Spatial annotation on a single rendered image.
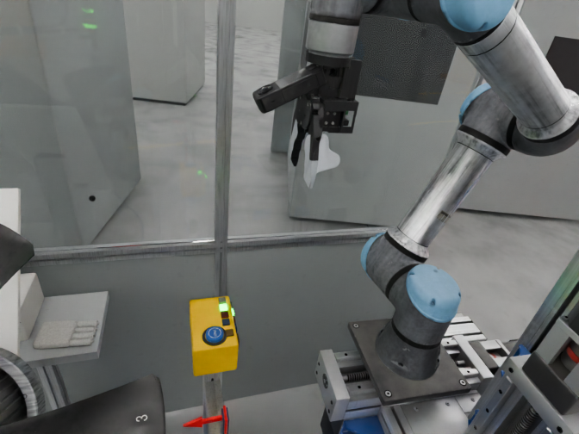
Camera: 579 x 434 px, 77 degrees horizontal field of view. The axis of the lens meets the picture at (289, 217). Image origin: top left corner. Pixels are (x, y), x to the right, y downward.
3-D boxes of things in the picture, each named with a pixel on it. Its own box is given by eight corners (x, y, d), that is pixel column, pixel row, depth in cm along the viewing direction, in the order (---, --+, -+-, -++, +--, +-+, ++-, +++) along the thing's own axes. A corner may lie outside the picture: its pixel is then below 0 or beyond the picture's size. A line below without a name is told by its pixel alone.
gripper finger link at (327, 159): (342, 189, 61) (344, 133, 60) (309, 190, 60) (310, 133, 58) (334, 187, 64) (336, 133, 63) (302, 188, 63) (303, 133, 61)
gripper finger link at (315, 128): (321, 160, 58) (323, 103, 56) (313, 160, 57) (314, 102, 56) (311, 159, 62) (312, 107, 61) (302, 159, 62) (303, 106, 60)
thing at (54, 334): (44, 325, 104) (42, 320, 103) (101, 323, 107) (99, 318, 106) (32, 350, 97) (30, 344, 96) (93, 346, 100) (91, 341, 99)
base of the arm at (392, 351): (417, 325, 97) (429, 299, 92) (450, 375, 85) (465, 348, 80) (365, 331, 94) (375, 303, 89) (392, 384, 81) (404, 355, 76)
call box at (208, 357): (189, 327, 97) (189, 298, 91) (227, 322, 100) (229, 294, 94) (193, 381, 84) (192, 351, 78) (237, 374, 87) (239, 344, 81)
